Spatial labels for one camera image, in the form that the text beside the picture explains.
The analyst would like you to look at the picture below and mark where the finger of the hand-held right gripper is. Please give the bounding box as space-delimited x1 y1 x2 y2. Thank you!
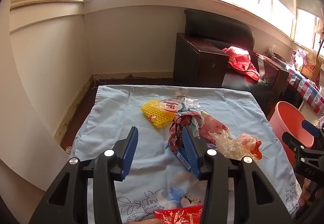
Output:
301 120 324 138
282 132 324 157

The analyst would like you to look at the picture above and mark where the blue tissue pack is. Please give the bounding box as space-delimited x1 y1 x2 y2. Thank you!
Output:
167 141 193 171

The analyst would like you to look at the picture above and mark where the clear orange plastic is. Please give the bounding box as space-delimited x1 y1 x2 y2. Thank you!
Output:
215 133 262 161

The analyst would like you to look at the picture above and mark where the red foil packet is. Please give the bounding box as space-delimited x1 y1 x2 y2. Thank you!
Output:
154 204 204 224

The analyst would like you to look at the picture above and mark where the pale pink draped cloth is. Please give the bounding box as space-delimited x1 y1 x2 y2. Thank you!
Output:
314 17 324 37

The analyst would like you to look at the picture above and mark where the light blue floral cloth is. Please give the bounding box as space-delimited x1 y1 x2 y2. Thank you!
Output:
69 85 303 224

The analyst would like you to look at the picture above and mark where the red pink dotted cloth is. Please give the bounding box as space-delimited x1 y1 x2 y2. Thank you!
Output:
222 46 261 81

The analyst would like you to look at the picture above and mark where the pale teal wrapper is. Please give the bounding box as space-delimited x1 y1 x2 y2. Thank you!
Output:
189 110 205 139

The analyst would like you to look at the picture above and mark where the checkered tablecloth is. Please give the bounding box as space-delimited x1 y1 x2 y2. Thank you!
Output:
263 52 324 114

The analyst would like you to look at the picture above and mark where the pink plastic bucket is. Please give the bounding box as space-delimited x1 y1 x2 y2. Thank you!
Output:
269 101 315 169

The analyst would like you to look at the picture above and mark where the pink floral paper cup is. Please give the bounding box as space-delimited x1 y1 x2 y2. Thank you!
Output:
199 110 233 145

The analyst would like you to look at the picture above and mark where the yellow foam fruit net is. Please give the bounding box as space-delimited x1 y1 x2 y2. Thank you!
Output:
141 99 178 129

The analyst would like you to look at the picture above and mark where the brown paper bag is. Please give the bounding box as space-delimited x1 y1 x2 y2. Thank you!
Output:
301 50 322 81

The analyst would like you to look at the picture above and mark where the person's right hand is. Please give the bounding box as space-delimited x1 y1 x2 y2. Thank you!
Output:
298 178 317 207

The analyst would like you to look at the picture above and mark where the black leather armchair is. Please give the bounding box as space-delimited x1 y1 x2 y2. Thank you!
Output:
173 9 290 113

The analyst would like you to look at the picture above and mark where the maroon patterned wrapper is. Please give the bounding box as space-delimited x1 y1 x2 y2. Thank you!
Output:
168 113 195 152

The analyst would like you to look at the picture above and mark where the red white gingham bag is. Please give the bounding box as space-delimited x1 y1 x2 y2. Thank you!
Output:
291 49 307 70

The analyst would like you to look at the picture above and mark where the clear red-printed plastic wrapper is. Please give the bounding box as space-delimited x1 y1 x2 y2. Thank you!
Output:
158 96 201 114

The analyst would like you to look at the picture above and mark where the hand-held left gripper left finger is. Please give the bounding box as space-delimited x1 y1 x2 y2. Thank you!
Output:
29 126 139 224

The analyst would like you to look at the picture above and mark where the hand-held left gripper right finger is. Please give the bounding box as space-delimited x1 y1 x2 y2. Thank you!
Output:
182 126 296 224

